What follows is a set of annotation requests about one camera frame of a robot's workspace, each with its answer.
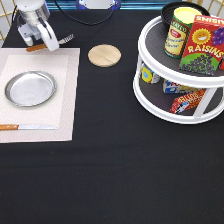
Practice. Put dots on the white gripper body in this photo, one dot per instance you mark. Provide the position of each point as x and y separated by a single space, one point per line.
40 30

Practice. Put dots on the wooden handled fork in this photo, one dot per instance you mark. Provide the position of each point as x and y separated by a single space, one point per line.
42 46

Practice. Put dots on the round silver metal plate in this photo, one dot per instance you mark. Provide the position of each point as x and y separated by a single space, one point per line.
30 88

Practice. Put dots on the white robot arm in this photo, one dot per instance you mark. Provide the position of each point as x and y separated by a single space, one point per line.
35 14

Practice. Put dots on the beige woven placemat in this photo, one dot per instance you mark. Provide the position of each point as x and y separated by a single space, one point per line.
58 111

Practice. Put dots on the round wooden coaster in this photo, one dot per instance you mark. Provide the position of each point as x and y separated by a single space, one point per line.
104 55

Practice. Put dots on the blue yellow small package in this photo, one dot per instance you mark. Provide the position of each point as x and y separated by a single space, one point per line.
148 75

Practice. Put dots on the black bowl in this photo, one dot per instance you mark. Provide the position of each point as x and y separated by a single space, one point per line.
168 10

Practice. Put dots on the white two-tier turntable rack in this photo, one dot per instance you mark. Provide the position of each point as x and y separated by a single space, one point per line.
151 52

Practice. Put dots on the yellow lidded green can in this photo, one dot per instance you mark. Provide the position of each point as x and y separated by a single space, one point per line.
180 26

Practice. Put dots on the white blue small carton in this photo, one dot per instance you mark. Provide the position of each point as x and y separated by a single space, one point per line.
172 87

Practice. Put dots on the red orange snack box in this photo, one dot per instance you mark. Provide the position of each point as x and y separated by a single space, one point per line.
187 101

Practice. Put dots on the red raisins box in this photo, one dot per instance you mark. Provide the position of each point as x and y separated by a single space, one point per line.
204 49

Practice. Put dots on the wooden handled knife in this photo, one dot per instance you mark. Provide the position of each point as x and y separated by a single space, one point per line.
26 127

